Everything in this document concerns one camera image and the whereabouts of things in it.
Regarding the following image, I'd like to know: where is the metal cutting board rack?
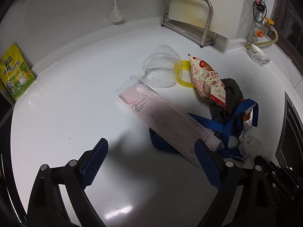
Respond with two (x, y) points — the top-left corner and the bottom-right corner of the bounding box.
(160, 0), (218, 49)

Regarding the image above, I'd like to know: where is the yellow seasoning pouch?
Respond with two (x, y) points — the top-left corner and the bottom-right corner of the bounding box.
(0, 43), (36, 102)

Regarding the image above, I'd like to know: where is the white patterned ceramic bowl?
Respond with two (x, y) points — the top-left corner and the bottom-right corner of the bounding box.
(248, 44), (271, 67)

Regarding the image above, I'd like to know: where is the white bottle brush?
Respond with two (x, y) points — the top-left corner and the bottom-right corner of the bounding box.
(109, 0), (126, 25)

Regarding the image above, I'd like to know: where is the yellow oval plastic ring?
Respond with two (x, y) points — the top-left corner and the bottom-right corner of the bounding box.
(174, 60), (197, 88)

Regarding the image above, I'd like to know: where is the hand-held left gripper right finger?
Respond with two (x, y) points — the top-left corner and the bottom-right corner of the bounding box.
(194, 138), (276, 227)

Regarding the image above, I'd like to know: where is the white tissue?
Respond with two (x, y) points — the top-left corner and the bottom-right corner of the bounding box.
(238, 123), (273, 163)

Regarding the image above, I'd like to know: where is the dark grey rag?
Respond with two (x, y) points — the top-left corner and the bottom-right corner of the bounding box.
(208, 78), (244, 138)

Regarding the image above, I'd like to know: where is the clear plastic container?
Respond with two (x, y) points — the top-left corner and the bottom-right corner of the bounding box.
(141, 44), (182, 89)

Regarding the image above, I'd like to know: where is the blue strap bag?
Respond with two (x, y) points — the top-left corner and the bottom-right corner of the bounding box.
(149, 98), (259, 162)

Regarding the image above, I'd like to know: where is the dark kitchen sink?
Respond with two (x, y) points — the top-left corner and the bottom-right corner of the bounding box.
(276, 91), (303, 178)

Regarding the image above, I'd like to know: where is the long pink plastic package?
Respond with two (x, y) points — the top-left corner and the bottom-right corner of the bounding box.
(114, 74), (224, 171)

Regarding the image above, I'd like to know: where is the red and white snack packet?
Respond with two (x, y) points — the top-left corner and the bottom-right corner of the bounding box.
(188, 53), (228, 110)

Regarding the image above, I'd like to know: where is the yellow gas hose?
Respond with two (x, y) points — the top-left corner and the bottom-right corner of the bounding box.
(254, 27), (278, 46)

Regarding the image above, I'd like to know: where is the cream cutting board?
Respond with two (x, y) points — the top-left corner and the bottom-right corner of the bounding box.
(169, 0), (247, 40)

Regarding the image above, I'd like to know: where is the dark framed window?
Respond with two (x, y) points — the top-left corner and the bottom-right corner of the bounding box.
(276, 0), (303, 43)

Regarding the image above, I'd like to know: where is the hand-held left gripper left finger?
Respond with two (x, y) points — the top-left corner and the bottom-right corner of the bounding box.
(27, 137), (109, 227)

